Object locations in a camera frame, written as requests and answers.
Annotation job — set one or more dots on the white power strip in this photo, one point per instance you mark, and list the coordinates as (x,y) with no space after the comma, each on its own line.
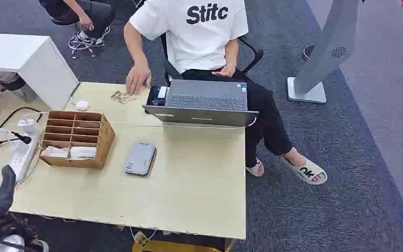
(24,153)

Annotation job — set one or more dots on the white card stack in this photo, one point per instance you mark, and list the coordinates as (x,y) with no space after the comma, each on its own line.
(83,152)
(54,152)

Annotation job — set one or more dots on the wooden card sorting box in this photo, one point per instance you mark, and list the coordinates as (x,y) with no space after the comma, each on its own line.
(93,139)

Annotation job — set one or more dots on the white computer mouse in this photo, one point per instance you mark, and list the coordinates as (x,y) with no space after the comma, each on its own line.
(82,105)

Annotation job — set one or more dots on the white cabinet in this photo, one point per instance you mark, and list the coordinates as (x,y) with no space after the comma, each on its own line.
(38,66)

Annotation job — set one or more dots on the grey flat card reader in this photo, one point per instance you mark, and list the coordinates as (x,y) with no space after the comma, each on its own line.
(140,158)

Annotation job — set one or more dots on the chrome stool base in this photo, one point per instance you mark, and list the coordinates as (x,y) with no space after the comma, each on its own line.
(80,44)

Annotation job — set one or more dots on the person's right hand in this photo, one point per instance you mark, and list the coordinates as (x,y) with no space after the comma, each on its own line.
(138,78)

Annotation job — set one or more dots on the person's hand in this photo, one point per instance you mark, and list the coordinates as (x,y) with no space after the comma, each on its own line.
(138,78)
(224,72)

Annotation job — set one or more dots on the black box with white label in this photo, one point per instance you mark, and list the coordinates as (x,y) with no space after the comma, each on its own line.
(157,96)

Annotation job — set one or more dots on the person in dark clothes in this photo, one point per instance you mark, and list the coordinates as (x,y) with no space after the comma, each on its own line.
(83,14)

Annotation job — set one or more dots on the grey open laptop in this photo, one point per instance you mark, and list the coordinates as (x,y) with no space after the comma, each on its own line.
(206,104)

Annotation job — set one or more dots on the person's left hand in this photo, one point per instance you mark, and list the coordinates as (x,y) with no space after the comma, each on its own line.
(224,72)

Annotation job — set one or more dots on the plain white slipper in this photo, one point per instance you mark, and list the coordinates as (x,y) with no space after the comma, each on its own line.
(255,169)

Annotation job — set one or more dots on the person in white shirt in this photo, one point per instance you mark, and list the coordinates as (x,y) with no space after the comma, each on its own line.
(205,38)

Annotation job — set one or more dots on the black office chair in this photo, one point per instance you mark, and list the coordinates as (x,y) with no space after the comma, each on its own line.
(252,57)

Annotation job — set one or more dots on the white slipper with black print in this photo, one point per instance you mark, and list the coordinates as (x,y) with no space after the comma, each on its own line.
(305,171)

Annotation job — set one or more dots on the grey kiosk stand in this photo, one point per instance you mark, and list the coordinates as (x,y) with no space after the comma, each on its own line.
(323,52)

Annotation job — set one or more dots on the yellow wooden frame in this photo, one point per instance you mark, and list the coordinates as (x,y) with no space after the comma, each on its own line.
(173,247)

